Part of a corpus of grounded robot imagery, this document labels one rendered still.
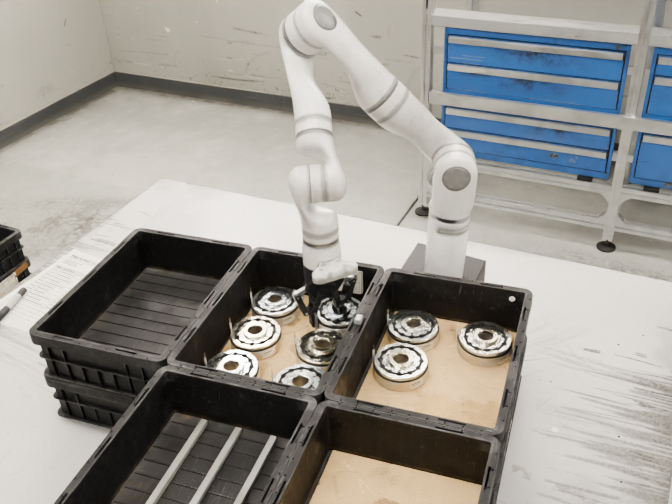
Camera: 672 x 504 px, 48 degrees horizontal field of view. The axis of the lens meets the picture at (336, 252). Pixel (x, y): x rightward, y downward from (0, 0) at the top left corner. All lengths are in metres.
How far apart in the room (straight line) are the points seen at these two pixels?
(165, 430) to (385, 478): 0.40
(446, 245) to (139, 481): 0.81
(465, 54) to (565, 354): 1.75
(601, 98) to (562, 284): 1.34
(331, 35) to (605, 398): 0.91
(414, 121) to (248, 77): 3.30
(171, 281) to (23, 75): 3.24
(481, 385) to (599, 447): 0.26
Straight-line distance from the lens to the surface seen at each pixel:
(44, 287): 2.09
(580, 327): 1.83
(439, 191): 1.61
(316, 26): 1.46
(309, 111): 1.40
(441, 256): 1.71
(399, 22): 4.23
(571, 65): 3.13
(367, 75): 1.50
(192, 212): 2.29
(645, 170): 3.26
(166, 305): 1.70
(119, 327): 1.67
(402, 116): 1.53
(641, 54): 3.07
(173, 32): 5.02
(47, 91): 5.02
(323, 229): 1.39
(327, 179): 1.35
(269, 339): 1.51
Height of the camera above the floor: 1.82
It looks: 33 degrees down
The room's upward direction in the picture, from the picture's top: 3 degrees counter-clockwise
